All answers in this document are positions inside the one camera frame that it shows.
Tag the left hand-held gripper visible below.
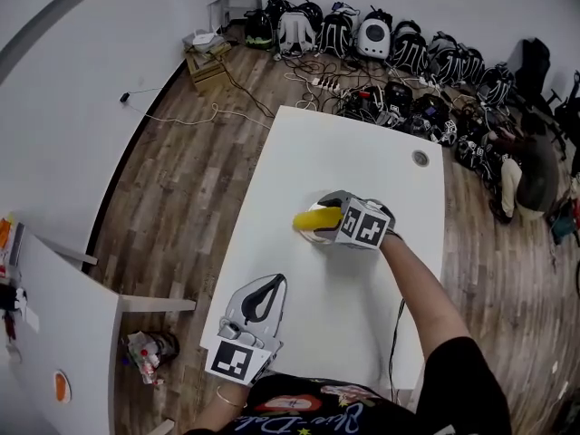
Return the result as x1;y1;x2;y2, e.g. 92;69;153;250
204;273;288;388

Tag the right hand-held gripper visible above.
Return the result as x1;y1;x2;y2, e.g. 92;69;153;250
309;189;399;250

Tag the yellow corn cob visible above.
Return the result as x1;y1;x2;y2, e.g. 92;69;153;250
293;206;343;232

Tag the person's right forearm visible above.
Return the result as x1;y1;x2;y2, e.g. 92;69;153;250
379;232;473;358

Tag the person's left forearm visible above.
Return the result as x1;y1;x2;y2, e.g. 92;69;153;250
193;369;251;435

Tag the black bin with rubbish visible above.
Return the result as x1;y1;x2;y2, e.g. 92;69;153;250
119;330;181;385

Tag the white power strip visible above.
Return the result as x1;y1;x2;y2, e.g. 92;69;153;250
311;76;344;93

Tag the pile of black devices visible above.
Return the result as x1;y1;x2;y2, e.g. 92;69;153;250
337;78;504;174

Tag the black printed t-shirt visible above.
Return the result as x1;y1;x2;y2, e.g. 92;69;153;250
183;335;514;435

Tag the black white striped backpack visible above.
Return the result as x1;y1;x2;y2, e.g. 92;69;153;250
427;31;464;86
315;10;360;57
390;19;430;74
456;47;487;91
478;63;517;108

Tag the white grey backpack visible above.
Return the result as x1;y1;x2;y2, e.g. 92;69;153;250
275;8;319;57

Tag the white round window backpack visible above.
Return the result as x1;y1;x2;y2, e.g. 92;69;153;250
354;9;394;61

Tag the stack of cardboard boxes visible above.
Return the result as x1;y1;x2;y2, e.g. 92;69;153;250
184;41;233;93

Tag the white side table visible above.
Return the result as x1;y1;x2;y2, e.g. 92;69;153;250
0;222;197;435

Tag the black and green backpack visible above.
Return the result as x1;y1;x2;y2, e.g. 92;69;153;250
243;8;276;53

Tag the orange oval object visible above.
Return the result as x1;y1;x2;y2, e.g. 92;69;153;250
53;370;73;403

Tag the white router with antennas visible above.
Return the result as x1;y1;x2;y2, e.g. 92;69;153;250
191;25;218;48

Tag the white paper sheet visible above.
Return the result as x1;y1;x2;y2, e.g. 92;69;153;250
17;304;42;334

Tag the teal power tool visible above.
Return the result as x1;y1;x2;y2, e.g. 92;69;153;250
548;213;580;247

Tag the black box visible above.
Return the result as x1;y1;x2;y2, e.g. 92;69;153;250
0;282;29;313

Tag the grey tablet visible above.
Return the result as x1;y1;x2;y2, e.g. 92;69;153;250
7;222;26;267

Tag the black office chair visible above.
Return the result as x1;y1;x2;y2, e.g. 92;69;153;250
510;36;573;124

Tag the orange packet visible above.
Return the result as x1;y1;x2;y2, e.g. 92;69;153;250
0;214;15;249

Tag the thin gold bracelet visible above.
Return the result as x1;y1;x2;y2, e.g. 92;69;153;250
215;384;248;410

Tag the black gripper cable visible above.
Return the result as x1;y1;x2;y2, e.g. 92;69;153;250
385;298;407;402

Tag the white floor cable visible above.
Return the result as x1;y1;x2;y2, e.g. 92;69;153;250
143;101;274;131

